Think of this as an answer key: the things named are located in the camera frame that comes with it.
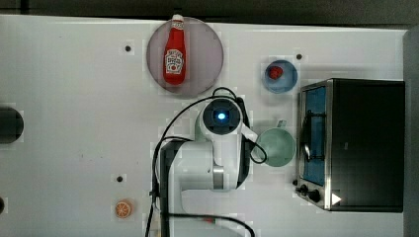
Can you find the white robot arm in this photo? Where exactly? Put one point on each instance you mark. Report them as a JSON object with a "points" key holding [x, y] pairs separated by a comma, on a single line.
{"points": [[217, 159]]}

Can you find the grey round plate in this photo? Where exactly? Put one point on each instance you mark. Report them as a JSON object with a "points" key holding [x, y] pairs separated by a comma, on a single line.
{"points": [[204, 57]]}

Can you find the green plastic mug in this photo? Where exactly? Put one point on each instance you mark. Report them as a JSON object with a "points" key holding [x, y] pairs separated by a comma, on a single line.
{"points": [[276, 146]]}

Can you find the red ketchup bottle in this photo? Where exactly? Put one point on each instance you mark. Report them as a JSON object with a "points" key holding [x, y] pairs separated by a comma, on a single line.
{"points": [[174, 61]]}

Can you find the red strawberry in bowl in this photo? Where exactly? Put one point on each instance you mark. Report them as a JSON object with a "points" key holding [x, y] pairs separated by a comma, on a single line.
{"points": [[275, 72]]}

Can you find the orange slice toy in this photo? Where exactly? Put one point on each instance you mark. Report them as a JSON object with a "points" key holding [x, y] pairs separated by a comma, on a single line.
{"points": [[123, 209]]}

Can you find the toaster oven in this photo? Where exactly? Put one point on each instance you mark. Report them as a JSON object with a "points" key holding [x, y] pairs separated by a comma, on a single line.
{"points": [[350, 145]]}

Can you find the black cylinder cup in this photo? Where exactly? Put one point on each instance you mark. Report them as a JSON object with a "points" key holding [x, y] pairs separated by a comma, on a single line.
{"points": [[11, 125]]}

